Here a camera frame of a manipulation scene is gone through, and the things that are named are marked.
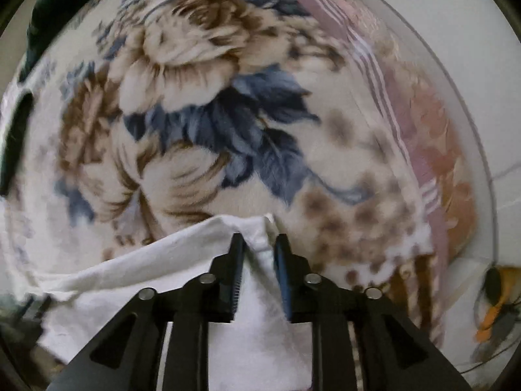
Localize dark green cloth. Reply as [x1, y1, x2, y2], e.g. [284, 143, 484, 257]
[0, 0, 123, 196]

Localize floral printed blanket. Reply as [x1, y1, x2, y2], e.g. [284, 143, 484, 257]
[0, 0, 434, 335]

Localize black and orange object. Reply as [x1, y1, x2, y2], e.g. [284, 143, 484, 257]
[474, 267, 521, 355]

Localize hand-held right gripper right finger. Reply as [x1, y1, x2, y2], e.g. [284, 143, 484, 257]
[274, 234, 475, 391]

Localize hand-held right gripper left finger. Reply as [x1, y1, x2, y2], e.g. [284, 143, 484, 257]
[46, 233, 247, 391]

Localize white pants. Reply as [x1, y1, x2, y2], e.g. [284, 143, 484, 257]
[24, 213, 314, 391]

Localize pink striped bed sheet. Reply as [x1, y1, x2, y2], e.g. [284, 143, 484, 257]
[236, 0, 478, 345]

